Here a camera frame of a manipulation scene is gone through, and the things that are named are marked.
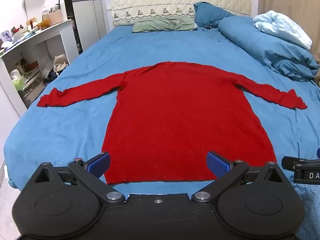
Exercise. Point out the white desk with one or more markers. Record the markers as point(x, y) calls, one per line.
point(50, 33)

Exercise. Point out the cream quilted headboard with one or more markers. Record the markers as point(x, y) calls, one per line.
point(175, 0)

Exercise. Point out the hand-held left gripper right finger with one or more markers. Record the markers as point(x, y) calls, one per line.
point(217, 165)

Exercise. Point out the red knit sweater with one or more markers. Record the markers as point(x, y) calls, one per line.
point(180, 120)

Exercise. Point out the woven basket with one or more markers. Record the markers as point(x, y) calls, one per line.
point(55, 17)

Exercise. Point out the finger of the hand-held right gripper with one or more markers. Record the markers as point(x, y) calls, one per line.
point(303, 165)

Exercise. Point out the clear plastic drawer unit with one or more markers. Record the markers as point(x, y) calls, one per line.
point(28, 85)

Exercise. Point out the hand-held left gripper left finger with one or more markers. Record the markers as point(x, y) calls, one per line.
point(101, 163)

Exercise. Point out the bed with blue sheet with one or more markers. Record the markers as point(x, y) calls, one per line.
point(100, 55)

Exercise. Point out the pale blue blanket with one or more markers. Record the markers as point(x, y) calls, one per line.
point(282, 26)

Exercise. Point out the grey and white wardrobe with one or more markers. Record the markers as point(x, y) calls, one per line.
point(86, 17)

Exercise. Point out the blue pillow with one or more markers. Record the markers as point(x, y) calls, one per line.
point(210, 13)

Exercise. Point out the green pillow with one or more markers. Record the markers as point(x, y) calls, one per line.
point(162, 23)

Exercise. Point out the blue duvet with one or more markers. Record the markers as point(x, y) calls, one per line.
point(265, 45)

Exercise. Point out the white tote bag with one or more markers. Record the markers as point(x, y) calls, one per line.
point(60, 63)

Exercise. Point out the blue fluffy rug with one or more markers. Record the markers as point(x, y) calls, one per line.
point(308, 205)

